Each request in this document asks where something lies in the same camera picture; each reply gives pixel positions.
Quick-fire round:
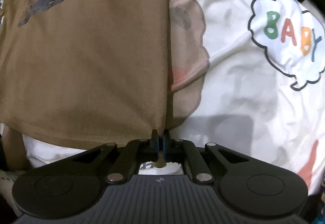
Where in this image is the brown t-shirt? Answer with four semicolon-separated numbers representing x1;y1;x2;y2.
0;0;174;170

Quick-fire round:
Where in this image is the white bear print duvet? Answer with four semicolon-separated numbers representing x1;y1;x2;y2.
23;0;324;194

